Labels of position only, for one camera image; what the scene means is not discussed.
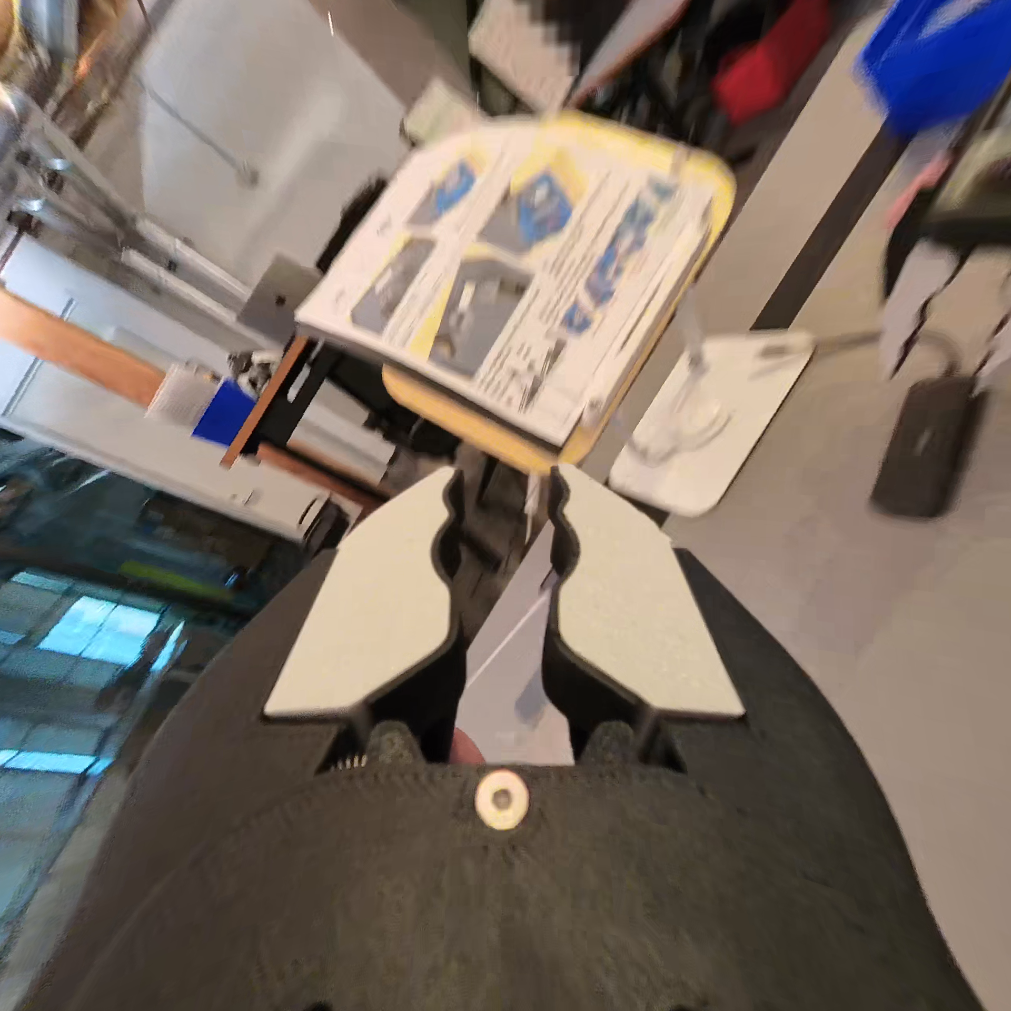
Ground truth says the red storage bin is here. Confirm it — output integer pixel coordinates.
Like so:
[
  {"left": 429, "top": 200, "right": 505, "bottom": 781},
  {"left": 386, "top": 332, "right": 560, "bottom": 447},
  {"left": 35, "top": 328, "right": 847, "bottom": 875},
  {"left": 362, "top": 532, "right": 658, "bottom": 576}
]
[{"left": 711, "top": 1, "right": 830, "bottom": 120}]

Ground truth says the white container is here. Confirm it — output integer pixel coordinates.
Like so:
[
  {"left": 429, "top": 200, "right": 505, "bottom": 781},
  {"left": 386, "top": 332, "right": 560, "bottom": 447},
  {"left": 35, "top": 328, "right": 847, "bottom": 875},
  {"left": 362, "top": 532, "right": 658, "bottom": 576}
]
[{"left": 151, "top": 361, "right": 214, "bottom": 420}]

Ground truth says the blue storage bin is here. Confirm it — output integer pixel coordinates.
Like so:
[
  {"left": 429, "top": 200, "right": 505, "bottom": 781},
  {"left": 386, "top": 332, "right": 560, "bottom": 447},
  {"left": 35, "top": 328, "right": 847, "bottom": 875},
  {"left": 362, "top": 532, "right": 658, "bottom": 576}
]
[{"left": 858, "top": 1, "right": 1011, "bottom": 135}]

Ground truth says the wooden post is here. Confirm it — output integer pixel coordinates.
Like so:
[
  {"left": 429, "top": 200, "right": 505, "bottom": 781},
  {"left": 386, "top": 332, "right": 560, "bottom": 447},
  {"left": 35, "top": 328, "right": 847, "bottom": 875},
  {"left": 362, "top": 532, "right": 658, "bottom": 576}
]
[{"left": 1, "top": 293, "right": 167, "bottom": 409}]

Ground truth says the instruction sheet wooden board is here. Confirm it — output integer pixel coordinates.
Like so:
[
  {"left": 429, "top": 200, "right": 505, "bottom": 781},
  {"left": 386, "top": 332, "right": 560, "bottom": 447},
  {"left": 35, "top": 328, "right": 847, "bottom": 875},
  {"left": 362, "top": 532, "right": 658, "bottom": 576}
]
[{"left": 296, "top": 111, "right": 736, "bottom": 475}]

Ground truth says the wood top black desk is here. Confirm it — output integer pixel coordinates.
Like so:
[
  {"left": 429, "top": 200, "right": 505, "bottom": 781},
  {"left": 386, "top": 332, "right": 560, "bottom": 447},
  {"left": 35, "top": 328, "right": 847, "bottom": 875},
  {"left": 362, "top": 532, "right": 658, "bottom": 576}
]
[{"left": 222, "top": 332, "right": 396, "bottom": 538}]

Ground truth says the blue container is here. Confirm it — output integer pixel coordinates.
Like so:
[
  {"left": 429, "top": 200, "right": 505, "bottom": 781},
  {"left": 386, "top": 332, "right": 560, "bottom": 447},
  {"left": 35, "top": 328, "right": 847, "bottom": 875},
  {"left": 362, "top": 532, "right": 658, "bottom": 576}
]
[{"left": 193, "top": 380, "right": 257, "bottom": 447}]

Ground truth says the black usb hub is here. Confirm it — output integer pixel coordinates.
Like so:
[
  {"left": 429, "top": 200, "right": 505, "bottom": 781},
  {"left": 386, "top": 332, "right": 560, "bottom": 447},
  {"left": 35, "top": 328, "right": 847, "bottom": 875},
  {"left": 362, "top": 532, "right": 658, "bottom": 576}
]
[{"left": 873, "top": 372, "right": 980, "bottom": 519}]

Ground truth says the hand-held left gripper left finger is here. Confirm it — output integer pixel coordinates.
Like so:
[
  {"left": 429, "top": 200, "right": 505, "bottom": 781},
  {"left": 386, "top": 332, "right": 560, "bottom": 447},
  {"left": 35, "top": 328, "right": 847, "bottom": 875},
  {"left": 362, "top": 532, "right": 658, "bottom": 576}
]
[{"left": 264, "top": 467, "right": 470, "bottom": 739}]

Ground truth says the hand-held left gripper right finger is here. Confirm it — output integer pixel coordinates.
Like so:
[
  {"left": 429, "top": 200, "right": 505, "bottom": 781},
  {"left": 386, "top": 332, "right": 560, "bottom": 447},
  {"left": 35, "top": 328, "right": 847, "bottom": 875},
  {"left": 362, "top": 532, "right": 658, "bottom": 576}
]
[{"left": 544, "top": 467, "right": 745, "bottom": 739}]

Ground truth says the grey laptop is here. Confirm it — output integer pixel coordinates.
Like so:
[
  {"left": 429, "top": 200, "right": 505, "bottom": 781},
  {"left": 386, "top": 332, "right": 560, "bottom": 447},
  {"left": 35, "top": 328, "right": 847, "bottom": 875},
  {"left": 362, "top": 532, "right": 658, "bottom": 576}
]
[{"left": 237, "top": 253, "right": 325, "bottom": 345}]

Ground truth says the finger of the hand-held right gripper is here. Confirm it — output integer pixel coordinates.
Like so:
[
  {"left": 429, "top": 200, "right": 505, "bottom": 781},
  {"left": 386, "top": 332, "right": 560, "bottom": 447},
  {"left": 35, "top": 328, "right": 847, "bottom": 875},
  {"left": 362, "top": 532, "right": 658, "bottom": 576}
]
[
  {"left": 977, "top": 293, "right": 1011, "bottom": 393},
  {"left": 877, "top": 237, "right": 962, "bottom": 377}
]

